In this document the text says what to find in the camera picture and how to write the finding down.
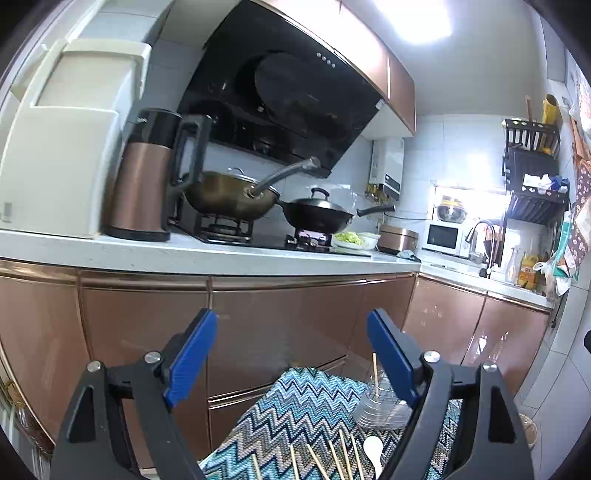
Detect copper rice cooker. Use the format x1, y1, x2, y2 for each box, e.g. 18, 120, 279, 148
378, 224, 419, 256

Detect black wok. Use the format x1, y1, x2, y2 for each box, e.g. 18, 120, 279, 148
277, 203, 397, 234

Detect glass wok lid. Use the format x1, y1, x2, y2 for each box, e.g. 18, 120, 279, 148
199, 167, 281, 197

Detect copper base cabinets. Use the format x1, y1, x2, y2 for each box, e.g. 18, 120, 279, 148
0, 258, 552, 464

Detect yellow bottle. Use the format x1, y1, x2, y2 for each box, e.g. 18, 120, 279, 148
521, 251, 539, 290

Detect white spoon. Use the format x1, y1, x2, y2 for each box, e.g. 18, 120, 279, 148
364, 436, 384, 480

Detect black dish rack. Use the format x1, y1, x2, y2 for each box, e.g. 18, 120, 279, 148
502, 117, 571, 227

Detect black range hood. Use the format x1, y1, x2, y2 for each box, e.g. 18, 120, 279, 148
178, 0, 386, 178

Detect pink trash bin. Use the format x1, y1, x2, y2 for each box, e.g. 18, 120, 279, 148
518, 413, 539, 450

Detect black gas stove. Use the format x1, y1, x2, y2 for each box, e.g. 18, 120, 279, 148
168, 215, 335, 254

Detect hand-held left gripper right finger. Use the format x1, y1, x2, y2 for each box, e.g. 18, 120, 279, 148
367, 308, 536, 480

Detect ceiling light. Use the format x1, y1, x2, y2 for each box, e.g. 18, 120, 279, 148
369, 0, 454, 47

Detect black wok lid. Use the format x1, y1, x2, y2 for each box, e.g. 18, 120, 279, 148
288, 187, 354, 215

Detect copper thermos kettle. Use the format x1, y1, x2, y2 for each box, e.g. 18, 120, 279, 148
100, 108, 213, 242

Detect white microwave oven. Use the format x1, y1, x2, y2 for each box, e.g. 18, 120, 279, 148
422, 219, 472, 258

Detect brass pipe valves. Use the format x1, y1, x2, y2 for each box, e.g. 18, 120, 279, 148
365, 185, 402, 205

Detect wire utensil basket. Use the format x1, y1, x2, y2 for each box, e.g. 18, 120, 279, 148
353, 381, 416, 431

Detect white water heater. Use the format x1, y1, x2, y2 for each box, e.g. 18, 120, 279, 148
369, 137, 406, 195

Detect cream countertop appliance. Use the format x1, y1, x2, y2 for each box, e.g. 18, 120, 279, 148
0, 39, 153, 240

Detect steel kitchen faucet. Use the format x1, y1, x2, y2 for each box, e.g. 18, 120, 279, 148
465, 220, 503, 278

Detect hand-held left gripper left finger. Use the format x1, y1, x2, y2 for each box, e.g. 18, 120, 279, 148
50, 308, 219, 480

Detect brown patterned hanging cloth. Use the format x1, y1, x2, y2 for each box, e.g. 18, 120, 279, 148
564, 157, 591, 278

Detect zigzag patterned cloth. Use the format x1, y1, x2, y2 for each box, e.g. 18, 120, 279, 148
198, 367, 462, 480

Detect brass wok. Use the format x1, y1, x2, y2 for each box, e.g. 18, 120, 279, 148
182, 157, 321, 220

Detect steel bowl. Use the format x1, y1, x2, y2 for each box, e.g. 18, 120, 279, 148
436, 196, 465, 222

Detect plastic bags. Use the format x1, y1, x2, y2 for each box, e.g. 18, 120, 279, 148
536, 217, 575, 299

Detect plate of chopped green vegetables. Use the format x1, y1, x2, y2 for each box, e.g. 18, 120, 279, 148
331, 231, 372, 252

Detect yellow roll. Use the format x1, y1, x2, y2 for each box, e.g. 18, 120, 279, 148
542, 93, 562, 155

